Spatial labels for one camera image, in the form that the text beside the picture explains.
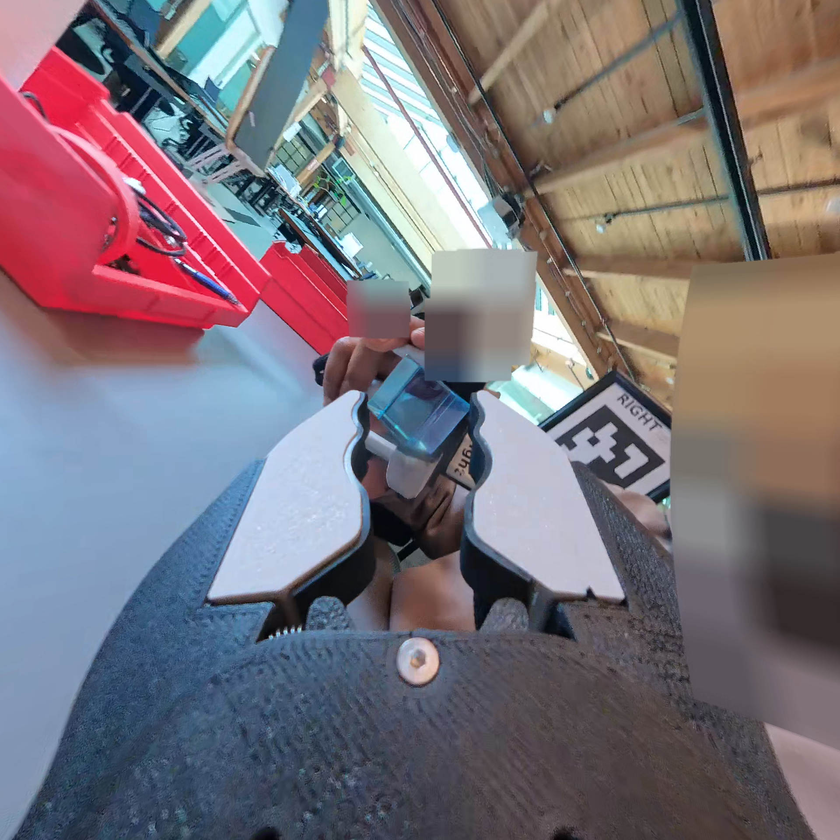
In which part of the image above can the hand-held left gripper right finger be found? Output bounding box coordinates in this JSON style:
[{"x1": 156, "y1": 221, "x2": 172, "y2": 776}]
[{"x1": 461, "y1": 392, "x2": 626, "y2": 602}]

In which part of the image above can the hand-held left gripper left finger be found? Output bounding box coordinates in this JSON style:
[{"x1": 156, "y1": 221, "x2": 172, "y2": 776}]
[{"x1": 206, "y1": 390, "x2": 374, "y2": 605}]

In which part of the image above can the small clear cube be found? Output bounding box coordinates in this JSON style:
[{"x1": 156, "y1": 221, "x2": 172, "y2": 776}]
[{"x1": 366, "y1": 357, "x2": 472, "y2": 458}]

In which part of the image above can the black ethernet cable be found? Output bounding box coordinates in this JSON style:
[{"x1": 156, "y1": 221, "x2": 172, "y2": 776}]
[{"x1": 125, "y1": 180, "x2": 191, "y2": 258}]

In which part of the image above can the black framed marker sign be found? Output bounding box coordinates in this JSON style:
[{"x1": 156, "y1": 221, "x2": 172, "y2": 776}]
[{"x1": 539, "y1": 371, "x2": 673, "y2": 505}]

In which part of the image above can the blue pen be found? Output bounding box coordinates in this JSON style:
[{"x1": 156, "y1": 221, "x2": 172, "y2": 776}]
[{"x1": 174, "y1": 258, "x2": 240, "y2": 306}]

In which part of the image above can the white board stand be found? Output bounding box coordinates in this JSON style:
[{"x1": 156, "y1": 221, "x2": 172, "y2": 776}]
[{"x1": 190, "y1": 141, "x2": 253, "y2": 191}]

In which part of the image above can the red tape roll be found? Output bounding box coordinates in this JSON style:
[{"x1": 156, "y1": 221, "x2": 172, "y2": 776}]
[{"x1": 52, "y1": 128, "x2": 142, "y2": 263}]

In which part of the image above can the black board wooden frame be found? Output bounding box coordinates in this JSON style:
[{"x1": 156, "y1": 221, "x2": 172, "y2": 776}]
[{"x1": 226, "y1": 0, "x2": 329, "y2": 168}]

